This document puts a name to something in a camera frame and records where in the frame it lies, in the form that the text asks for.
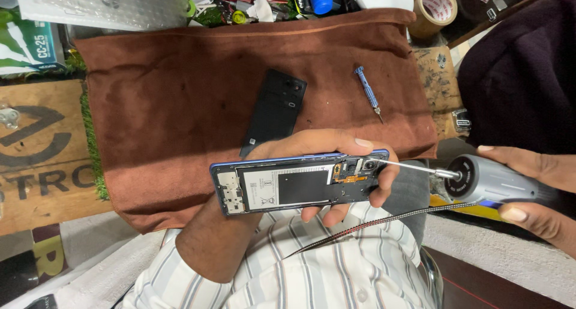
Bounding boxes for person's right hand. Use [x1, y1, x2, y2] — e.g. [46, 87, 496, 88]
[476, 145, 576, 260]

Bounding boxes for person's left hand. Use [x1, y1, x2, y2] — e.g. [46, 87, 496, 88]
[245, 129, 400, 229]

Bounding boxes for grey electric screwdriver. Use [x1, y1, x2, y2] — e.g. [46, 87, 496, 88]
[371, 154, 563, 210]

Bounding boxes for blue smartphone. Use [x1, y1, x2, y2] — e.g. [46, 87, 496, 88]
[209, 149, 390, 216]

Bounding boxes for blue precision screwdriver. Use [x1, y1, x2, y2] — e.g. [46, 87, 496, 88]
[354, 66, 384, 124]

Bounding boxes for black phone back cover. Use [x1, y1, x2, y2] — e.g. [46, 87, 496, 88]
[239, 69, 308, 159]

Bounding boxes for yellow flat tool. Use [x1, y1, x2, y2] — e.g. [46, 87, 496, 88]
[430, 194, 505, 222]

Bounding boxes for small clear plastic packet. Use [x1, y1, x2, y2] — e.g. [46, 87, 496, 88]
[452, 109, 472, 134]

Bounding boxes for person's grey trousers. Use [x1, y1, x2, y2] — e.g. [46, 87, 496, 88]
[382, 160, 431, 251]

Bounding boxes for dark purple fabric bundle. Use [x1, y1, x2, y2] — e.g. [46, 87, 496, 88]
[457, 0, 576, 156]

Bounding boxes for person's striped shirt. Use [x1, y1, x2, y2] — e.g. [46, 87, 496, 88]
[115, 201, 437, 309]

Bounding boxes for blue cylindrical tool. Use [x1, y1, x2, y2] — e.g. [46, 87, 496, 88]
[308, 0, 334, 16]

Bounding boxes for brown packing tape roll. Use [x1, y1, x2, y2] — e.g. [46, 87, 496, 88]
[409, 0, 458, 41]

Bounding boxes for brown towel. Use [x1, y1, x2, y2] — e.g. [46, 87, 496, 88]
[73, 8, 438, 234]

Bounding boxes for heap of small tools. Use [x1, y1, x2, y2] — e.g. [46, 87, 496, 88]
[187, 0, 298, 27]

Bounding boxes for dark table with stickers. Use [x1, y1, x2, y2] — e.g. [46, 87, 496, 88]
[443, 0, 563, 46]

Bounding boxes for green artificial turf mat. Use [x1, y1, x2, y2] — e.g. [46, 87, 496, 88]
[65, 50, 110, 201]

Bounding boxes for bubble wrap sheet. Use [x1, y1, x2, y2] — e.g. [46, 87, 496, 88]
[17, 0, 190, 31]

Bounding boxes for wooden board with black print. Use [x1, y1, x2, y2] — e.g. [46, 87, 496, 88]
[0, 79, 113, 237]

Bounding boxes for black banner with yellow print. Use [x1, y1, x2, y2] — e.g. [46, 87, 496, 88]
[0, 223, 68, 301]

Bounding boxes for green and white box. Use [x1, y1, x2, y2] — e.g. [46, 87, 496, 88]
[0, 10, 68, 76]

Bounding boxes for red-black braided cable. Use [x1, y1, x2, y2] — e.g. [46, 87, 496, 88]
[283, 200, 482, 260]

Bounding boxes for metal chair frame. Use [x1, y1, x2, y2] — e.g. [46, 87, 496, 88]
[418, 246, 444, 309]

